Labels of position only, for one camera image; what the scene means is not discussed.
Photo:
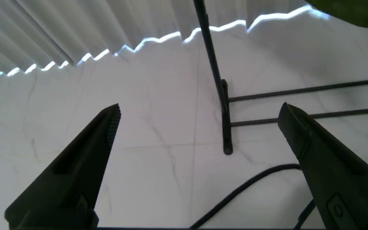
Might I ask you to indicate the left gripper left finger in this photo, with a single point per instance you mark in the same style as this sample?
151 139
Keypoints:
43 204

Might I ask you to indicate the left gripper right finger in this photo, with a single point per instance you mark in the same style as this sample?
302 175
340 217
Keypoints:
363 198

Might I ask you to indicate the green printed shirt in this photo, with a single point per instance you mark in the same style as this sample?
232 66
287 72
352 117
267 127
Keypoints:
356 12

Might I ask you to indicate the black clothes rack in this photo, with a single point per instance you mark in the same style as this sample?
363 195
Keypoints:
214 64

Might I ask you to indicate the white curtain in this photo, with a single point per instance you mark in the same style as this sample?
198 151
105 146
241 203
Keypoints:
59 25

